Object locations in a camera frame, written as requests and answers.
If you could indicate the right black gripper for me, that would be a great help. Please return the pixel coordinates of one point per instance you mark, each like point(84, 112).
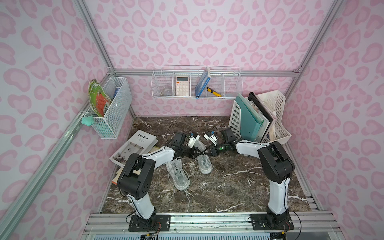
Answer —
point(212, 149)

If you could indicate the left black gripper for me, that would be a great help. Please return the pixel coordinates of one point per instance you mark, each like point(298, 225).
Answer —
point(192, 150)

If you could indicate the grey knit sneaker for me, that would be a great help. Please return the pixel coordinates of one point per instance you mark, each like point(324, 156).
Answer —
point(179, 178)
point(204, 162)

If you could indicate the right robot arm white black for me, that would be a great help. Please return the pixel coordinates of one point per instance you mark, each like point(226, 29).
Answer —
point(276, 165)

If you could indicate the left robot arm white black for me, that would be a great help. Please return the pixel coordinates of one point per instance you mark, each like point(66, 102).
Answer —
point(137, 175)

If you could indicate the teal folder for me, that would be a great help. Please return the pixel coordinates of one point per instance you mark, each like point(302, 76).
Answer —
point(250, 119)

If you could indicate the white hardcover book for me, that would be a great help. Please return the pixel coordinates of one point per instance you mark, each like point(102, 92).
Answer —
point(140, 143)

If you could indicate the yellow black utility knife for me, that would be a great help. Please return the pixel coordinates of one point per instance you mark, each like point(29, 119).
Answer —
point(214, 92)

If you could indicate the black clipboard folder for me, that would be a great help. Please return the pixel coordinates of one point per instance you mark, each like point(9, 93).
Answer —
point(262, 109)

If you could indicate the clear glass bowl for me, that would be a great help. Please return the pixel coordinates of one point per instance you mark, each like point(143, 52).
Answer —
point(167, 91)

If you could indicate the blue book in shelf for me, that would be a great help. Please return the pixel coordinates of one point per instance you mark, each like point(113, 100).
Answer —
point(203, 82)

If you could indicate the white plastic file organizer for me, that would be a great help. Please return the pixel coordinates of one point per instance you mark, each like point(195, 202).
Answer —
point(275, 101)

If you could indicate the white pink calculator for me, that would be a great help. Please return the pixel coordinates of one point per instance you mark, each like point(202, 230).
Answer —
point(182, 86)

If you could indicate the green red snack bag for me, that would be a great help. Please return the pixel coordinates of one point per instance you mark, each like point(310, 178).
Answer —
point(99, 100)

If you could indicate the mint green hook clip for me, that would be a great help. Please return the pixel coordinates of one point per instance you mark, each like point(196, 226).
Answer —
point(88, 121)

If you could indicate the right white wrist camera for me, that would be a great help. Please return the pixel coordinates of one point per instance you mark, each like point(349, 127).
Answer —
point(210, 135)

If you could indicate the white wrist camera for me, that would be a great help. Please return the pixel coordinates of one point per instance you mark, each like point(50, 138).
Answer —
point(210, 135)
point(193, 138)

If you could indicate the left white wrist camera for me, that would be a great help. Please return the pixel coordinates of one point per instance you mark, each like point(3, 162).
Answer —
point(193, 138)

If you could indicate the white wire wall shelf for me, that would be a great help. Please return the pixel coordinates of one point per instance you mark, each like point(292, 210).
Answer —
point(227, 81)

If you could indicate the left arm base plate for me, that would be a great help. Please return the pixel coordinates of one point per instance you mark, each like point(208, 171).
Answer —
point(159, 223)

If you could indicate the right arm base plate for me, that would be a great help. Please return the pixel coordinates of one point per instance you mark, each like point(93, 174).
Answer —
point(271, 222)

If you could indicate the white wire side basket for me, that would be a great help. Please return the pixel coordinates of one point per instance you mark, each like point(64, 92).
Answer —
point(109, 126)

